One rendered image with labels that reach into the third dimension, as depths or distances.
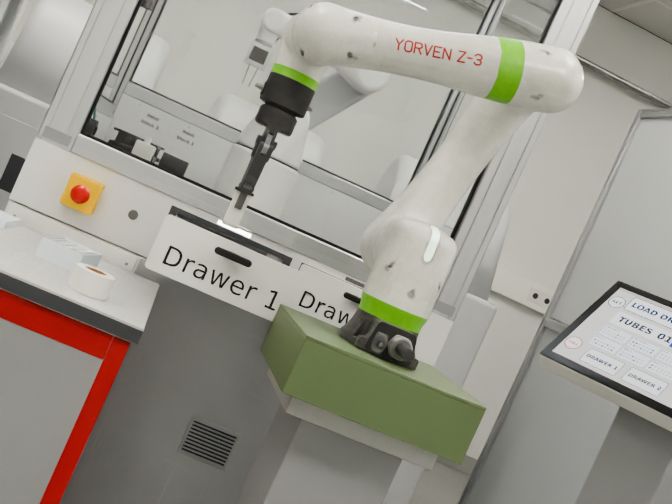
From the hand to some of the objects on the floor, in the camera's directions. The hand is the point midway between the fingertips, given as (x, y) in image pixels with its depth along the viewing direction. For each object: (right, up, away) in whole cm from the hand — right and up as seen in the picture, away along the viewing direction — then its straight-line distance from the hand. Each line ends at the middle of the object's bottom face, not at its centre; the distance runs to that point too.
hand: (236, 209), depth 186 cm
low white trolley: (-75, -75, -1) cm, 106 cm away
